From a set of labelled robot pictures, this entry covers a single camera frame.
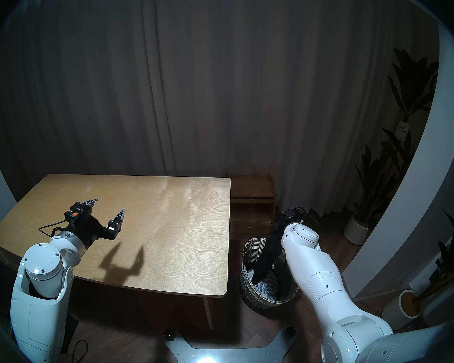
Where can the grey white striped garment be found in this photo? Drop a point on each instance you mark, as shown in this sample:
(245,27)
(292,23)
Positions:
(270,286)

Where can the woven wicker laundry hamper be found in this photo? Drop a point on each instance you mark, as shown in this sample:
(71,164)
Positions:
(249,286)

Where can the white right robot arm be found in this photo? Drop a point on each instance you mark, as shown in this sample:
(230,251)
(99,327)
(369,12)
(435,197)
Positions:
(325,283)

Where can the white paper plant tag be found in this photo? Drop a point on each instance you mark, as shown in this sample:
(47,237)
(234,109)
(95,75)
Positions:
(402,131)

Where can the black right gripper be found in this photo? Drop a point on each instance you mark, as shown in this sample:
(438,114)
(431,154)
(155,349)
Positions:
(291,216)

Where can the small wooden nightstand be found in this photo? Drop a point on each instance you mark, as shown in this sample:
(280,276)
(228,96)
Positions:
(251,209)

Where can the light wooden table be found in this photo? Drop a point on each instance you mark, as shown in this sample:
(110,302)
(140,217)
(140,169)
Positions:
(166,222)

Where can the black base knob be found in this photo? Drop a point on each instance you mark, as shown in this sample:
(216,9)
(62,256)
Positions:
(289,332)
(170,334)

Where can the tall leafy plant with tag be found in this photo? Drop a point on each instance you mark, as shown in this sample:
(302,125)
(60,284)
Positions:
(410,86)

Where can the white pot with brown soil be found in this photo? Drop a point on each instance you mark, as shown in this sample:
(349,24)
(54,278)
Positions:
(401,313)

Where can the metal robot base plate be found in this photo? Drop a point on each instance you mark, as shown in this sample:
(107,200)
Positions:
(227,354)

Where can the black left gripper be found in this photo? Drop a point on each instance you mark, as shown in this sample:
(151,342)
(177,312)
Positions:
(94,230)

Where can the long grey curtain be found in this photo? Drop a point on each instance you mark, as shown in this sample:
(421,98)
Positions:
(212,82)

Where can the black knit sweater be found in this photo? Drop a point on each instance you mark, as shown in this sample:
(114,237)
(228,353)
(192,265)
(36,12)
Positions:
(268,256)

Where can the white pot of tall plant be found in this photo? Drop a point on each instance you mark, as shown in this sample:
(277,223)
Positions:
(355,230)

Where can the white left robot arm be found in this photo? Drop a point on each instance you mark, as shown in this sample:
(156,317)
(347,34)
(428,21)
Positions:
(41,290)

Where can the dark leafy plant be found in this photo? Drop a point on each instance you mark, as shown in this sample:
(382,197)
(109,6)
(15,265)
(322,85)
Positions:
(452,260)

